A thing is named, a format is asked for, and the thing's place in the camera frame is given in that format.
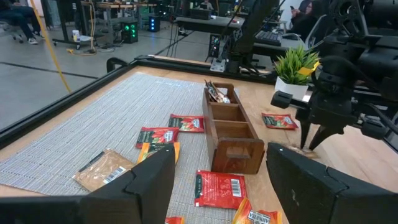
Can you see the wooden tea organiser box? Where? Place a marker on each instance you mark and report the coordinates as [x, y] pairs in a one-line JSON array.
[[236, 155]]

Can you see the black desk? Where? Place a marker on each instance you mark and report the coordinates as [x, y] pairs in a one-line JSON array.
[[205, 25]]

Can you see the computer with green lights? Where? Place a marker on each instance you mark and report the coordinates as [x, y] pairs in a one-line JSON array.
[[129, 32]]

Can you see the black aluminium table frame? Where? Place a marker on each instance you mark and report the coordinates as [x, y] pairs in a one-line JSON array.
[[62, 104]]

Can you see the black keyboard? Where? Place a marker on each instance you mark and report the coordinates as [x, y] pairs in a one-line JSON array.
[[269, 38]]

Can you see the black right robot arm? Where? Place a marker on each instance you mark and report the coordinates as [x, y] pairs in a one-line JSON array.
[[379, 56]]

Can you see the wooden top desk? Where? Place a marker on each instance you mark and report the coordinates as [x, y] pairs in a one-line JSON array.
[[124, 4]]

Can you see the red tea packet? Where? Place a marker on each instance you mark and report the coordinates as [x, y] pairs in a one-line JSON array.
[[217, 189], [280, 121], [186, 123], [155, 137]]

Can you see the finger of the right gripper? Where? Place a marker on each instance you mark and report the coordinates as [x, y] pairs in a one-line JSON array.
[[321, 134], [304, 132]]

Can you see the green artificial plant white pot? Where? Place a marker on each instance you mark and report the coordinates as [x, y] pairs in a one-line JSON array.
[[292, 65]]

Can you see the brown kraft tea packet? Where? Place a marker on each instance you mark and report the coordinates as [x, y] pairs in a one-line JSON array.
[[99, 169]]

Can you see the silver white tea packet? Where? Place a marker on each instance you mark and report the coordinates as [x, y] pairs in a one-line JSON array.
[[224, 99]]

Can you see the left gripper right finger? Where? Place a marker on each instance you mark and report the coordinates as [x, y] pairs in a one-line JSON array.
[[304, 193]]

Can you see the beige tea packet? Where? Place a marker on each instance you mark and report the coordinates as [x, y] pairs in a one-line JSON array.
[[212, 91]]

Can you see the grey woven placemat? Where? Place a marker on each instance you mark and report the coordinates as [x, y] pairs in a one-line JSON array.
[[109, 118]]

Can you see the person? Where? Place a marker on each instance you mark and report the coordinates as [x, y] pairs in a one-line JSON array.
[[18, 15], [206, 4], [306, 21]]

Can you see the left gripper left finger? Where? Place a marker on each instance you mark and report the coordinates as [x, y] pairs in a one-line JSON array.
[[146, 193]]

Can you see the black computer tower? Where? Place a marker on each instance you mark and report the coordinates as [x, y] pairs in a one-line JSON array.
[[214, 45]]

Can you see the black computer mouse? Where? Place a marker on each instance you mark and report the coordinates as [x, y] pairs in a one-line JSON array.
[[290, 36]]

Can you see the grey office chair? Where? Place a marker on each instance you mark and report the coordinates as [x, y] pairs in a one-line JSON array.
[[317, 31]]

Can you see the silver mounting bracket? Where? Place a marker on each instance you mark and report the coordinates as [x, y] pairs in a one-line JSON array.
[[218, 65]]

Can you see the orange tea packet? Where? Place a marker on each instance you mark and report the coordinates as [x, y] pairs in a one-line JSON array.
[[149, 148], [174, 221], [255, 216]]

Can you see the computer with blue lights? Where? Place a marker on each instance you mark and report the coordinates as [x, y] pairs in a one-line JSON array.
[[154, 23]]

